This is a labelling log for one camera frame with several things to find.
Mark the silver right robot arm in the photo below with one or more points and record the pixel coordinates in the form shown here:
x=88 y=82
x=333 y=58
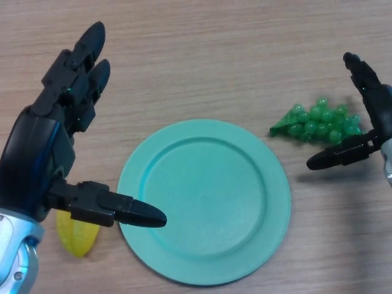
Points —
x=387 y=165

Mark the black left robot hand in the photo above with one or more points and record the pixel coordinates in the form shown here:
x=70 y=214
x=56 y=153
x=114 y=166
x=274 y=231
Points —
x=33 y=162

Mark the green round plate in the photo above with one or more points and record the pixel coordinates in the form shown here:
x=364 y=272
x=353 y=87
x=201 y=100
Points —
x=208 y=202

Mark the yellow starfruit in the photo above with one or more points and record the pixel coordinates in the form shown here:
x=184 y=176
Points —
x=78 y=242

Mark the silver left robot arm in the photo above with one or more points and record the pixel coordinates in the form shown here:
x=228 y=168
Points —
x=15 y=257

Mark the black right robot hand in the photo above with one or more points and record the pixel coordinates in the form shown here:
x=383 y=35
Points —
x=381 y=110

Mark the green grape bunch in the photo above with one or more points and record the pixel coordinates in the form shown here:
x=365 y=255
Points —
x=315 y=125

